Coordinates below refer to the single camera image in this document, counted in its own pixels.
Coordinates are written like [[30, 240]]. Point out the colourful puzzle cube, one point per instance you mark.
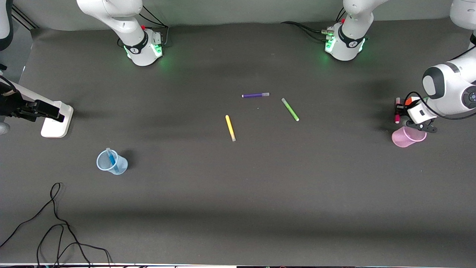
[[408, 100]]

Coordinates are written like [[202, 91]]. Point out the yellow marker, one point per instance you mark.
[[230, 127]]

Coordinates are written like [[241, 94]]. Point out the green marker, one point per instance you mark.
[[290, 109]]

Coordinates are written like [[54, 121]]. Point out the translucent blue plastic cup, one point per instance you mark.
[[122, 165]]

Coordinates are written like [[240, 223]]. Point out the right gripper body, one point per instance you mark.
[[11, 105]]

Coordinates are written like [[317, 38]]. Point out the blue marker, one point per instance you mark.
[[111, 159]]

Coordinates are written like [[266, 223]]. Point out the translucent pink plastic cup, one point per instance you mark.
[[405, 138]]

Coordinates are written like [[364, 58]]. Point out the white desk lamp stand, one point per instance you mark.
[[55, 126]]

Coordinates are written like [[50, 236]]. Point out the pink marker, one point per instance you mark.
[[397, 119]]

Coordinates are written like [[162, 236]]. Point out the purple marker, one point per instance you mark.
[[254, 95]]

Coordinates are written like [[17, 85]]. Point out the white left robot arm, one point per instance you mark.
[[452, 89]]

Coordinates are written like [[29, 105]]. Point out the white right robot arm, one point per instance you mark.
[[126, 22]]

